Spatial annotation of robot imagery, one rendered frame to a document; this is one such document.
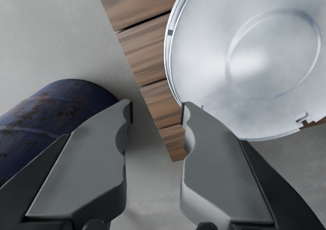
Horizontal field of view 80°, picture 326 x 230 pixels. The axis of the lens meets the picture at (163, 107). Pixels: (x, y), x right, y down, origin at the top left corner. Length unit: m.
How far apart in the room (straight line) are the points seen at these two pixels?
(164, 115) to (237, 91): 0.14
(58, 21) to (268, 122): 0.65
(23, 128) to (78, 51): 0.33
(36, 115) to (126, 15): 0.35
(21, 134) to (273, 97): 0.48
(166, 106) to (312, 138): 0.80
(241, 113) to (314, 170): 0.89
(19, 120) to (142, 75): 0.32
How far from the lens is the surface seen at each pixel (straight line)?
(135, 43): 0.32
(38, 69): 0.82
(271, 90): 0.34
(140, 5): 0.31
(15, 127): 0.52
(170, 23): 0.29
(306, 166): 1.17
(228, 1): 0.29
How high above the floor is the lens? 0.66
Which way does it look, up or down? 60 degrees down
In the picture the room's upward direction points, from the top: 180 degrees clockwise
